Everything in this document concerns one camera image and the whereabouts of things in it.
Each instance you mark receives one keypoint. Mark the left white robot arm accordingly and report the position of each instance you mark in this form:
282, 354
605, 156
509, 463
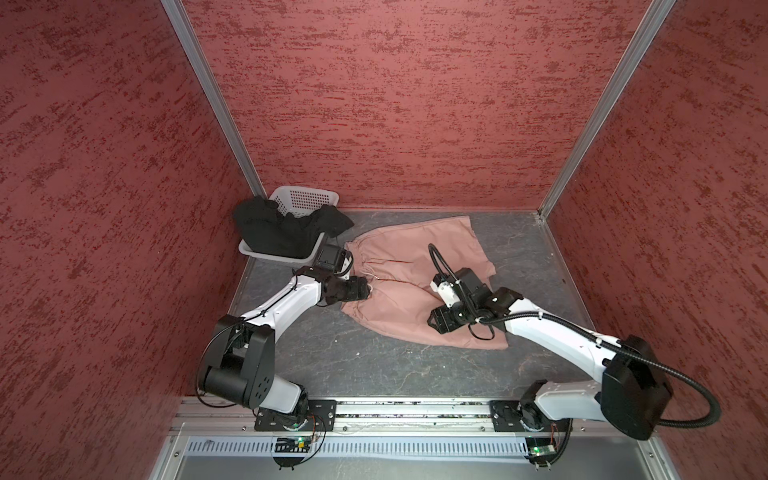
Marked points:
238, 363

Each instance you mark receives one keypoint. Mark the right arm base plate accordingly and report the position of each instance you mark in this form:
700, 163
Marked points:
507, 416

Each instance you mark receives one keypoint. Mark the left circuit board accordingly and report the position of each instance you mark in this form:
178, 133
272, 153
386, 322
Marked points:
293, 446

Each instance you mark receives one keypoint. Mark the circuit board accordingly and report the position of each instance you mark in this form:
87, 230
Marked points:
293, 446
540, 450

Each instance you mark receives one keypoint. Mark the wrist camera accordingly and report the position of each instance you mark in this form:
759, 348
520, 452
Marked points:
444, 288
334, 259

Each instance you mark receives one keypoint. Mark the black shorts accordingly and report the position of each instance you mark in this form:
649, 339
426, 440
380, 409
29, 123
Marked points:
268, 231

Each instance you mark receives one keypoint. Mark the pink shorts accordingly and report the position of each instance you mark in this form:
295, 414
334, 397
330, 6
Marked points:
396, 263

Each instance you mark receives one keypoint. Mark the aluminium corner post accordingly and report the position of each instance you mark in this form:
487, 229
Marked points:
193, 50
641, 40

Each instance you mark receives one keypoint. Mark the white slotted cable duct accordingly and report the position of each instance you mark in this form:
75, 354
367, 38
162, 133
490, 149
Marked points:
364, 447

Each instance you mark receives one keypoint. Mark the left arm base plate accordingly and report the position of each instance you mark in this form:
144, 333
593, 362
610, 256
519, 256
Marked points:
310, 415

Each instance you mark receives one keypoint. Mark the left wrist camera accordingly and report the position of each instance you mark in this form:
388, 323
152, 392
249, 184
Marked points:
334, 259

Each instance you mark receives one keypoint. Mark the right aluminium corner post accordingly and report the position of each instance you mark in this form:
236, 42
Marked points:
641, 40

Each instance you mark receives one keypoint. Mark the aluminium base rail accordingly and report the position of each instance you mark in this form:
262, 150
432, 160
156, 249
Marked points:
361, 416

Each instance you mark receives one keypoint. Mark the right circuit board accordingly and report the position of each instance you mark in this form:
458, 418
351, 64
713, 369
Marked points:
540, 450

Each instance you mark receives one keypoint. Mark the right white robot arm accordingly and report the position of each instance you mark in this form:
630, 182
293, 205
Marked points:
621, 387

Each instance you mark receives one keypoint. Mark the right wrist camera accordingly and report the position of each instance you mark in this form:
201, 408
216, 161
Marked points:
444, 288

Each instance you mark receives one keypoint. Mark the left aluminium corner post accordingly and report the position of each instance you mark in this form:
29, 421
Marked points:
193, 50

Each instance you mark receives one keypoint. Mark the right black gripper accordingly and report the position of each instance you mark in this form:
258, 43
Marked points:
444, 319

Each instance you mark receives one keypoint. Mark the white plastic laundry basket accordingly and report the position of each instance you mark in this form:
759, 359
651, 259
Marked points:
301, 202

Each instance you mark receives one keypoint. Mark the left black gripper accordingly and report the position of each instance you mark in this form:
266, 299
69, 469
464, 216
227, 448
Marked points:
356, 291

